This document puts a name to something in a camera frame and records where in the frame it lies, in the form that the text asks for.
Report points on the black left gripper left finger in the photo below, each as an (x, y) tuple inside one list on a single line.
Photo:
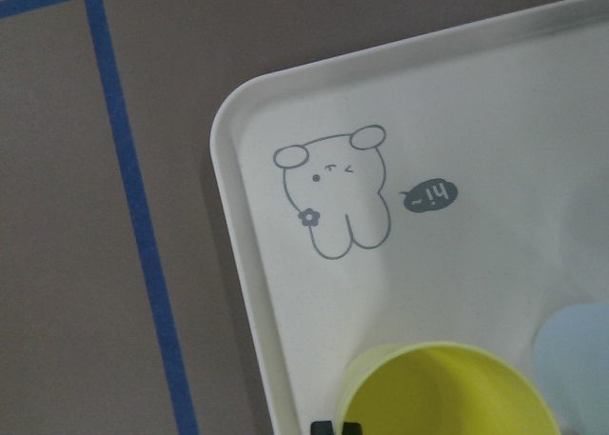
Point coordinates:
[(321, 428)]

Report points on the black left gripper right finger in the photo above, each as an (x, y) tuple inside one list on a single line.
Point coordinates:
[(352, 428)]

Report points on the yellow plastic cup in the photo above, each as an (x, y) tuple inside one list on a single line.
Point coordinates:
[(439, 388)]

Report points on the white plastic tray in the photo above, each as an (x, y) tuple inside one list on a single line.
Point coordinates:
[(451, 186)]

